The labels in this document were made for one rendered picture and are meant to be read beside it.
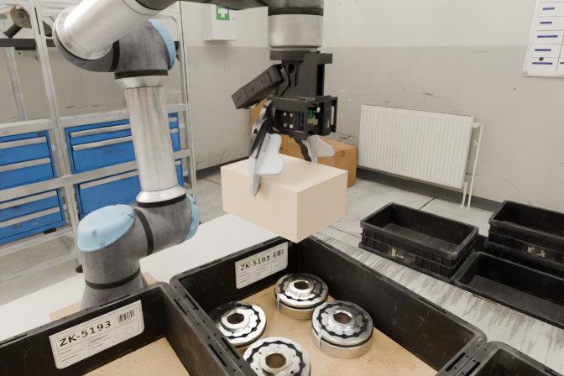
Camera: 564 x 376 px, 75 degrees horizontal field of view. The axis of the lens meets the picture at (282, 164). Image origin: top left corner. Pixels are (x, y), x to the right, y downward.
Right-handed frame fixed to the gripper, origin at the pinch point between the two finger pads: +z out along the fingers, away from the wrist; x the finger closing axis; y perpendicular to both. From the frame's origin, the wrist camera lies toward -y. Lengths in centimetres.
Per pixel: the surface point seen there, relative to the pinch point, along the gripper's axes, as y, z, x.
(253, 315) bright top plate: -1.9, 23.6, -5.2
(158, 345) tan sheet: -11.3, 26.8, -18.2
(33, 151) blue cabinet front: -187, 33, 8
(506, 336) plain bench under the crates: 29, 40, 41
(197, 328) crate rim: 0.2, 16.7, -17.6
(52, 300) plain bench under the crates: -57, 40, -22
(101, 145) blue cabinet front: -186, 36, 43
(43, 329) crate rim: -15.4, 16.8, -32.2
